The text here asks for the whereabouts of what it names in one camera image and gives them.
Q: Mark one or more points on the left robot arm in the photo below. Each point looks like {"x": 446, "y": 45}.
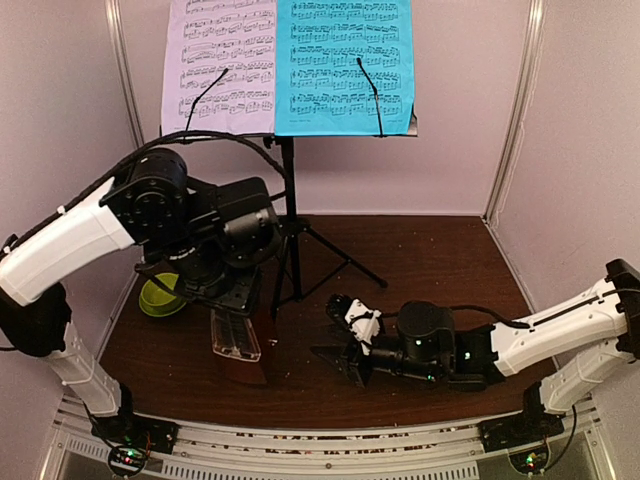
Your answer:
{"x": 215, "y": 237}

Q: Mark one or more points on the aluminium front rail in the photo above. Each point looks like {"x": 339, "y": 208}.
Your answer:
{"x": 446, "y": 450}

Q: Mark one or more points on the wooden metronome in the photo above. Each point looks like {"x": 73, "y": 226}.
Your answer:
{"x": 243, "y": 344}

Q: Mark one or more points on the lilac sheet music paper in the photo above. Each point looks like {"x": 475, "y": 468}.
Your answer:
{"x": 220, "y": 67}

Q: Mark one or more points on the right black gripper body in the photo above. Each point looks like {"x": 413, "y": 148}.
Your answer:
{"x": 354, "y": 365}

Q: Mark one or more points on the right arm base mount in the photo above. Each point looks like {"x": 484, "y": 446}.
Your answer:
{"x": 525, "y": 441}

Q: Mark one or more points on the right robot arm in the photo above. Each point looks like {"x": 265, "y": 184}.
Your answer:
{"x": 601, "y": 324}

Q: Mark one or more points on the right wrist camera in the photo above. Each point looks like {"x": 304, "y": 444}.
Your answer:
{"x": 354, "y": 317}

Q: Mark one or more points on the left aluminium frame post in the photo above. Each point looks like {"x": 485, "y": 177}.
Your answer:
{"x": 137, "y": 31}

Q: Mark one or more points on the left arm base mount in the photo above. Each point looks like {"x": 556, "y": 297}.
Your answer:
{"x": 131, "y": 440}

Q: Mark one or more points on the green bowl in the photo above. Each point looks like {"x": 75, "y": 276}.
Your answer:
{"x": 157, "y": 303}

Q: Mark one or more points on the cyan paper sheet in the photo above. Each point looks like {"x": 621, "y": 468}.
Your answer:
{"x": 344, "y": 68}

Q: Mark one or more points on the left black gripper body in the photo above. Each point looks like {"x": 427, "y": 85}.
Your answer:
{"x": 223, "y": 292}

